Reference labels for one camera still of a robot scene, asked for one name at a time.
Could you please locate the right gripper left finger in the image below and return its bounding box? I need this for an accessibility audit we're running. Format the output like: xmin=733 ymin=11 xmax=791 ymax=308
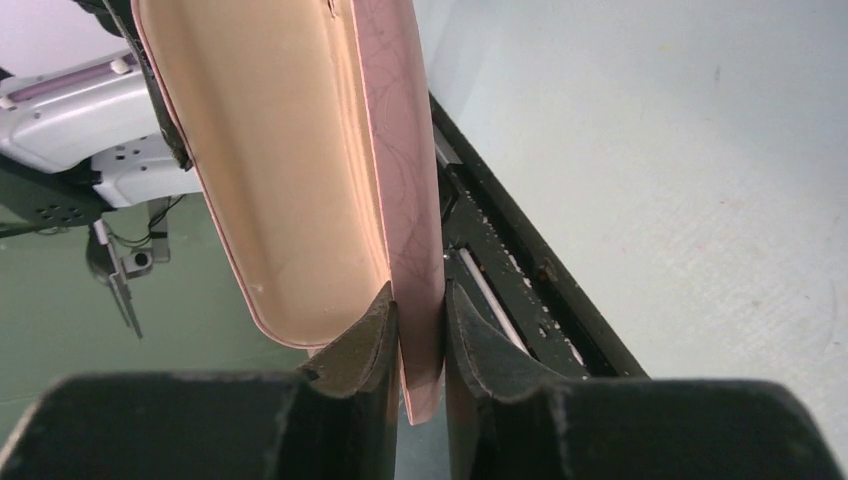
xmin=1 ymin=288 xmax=399 ymax=479

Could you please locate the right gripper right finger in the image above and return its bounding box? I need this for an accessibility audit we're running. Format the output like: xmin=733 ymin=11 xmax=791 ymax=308
xmin=445 ymin=282 xmax=842 ymax=479

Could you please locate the pink glasses case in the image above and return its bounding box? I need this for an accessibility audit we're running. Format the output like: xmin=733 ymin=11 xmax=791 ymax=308
xmin=130 ymin=1 xmax=445 ymax=424

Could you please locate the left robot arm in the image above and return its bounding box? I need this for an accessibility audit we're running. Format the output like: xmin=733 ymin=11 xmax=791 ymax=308
xmin=1 ymin=51 xmax=201 ymax=237

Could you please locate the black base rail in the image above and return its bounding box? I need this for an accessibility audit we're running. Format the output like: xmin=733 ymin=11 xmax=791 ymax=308
xmin=430 ymin=99 xmax=647 ymax=379

